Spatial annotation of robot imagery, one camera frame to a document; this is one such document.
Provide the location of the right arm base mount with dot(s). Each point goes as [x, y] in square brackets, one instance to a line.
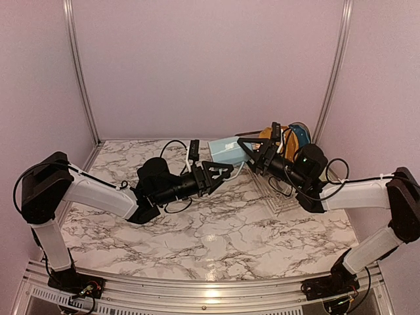
[339, 281]

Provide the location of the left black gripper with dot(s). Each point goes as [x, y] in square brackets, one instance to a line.
[201, 182]

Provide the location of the right aluminium frame post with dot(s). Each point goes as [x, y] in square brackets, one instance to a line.
[339, 56]

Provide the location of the metal wire dish rack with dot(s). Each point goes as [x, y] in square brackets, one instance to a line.
[282, 193]

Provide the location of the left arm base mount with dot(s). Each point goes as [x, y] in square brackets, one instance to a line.
[71, 281]

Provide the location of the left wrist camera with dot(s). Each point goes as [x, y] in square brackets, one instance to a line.
[192, 154]

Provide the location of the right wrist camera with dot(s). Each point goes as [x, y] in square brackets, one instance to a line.
[277, 136]

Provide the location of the yellow dotted plate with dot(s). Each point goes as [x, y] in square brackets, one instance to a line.
[290, 144]
[266, 133]

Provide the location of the blue dotted plate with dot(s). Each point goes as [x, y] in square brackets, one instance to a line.
[302, 133]

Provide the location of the front aluminium frame rail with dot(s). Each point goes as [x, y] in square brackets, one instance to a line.
[136, 295]

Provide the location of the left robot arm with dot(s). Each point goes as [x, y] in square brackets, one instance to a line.
[46, 185]

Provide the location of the left aluminium frame post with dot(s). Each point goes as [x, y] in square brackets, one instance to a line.
[78, 68]

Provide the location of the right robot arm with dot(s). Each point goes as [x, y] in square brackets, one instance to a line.
[398, 192]

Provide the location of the aluminium frame post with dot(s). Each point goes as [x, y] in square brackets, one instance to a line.
[339, 56]
[78, 68]

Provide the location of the light blue mug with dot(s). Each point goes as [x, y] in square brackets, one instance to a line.
[228, 151]

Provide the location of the yellow dotted plate rear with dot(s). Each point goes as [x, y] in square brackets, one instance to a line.
[290, 144]

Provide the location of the yellow dotted plate front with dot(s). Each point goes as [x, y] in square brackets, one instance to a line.
[266, 133]

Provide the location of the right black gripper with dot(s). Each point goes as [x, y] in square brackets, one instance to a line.
[268, 148]

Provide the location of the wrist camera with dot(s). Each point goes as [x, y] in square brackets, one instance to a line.
[192, 154]
[277, 136]

